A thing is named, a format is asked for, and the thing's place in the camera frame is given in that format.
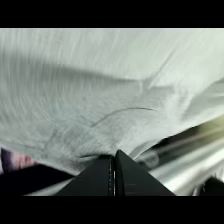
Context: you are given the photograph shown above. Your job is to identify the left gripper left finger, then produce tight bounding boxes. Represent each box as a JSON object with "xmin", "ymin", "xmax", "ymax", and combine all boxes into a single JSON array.
[{"xmin": 54, "ymin": 154, "xmax": 115, "ymax": 197}]

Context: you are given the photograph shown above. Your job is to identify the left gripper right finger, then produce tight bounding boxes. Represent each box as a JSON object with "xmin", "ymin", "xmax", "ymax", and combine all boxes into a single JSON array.
[{"xmin": 114, "ymin": 149, "xmax": 176, "ymax": 197}]

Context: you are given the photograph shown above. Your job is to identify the white shirt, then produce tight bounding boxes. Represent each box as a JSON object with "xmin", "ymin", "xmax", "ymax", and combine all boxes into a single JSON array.
[{"xmin": 0, "ymin": 27, "xmax": 224, "ymax": 177}]

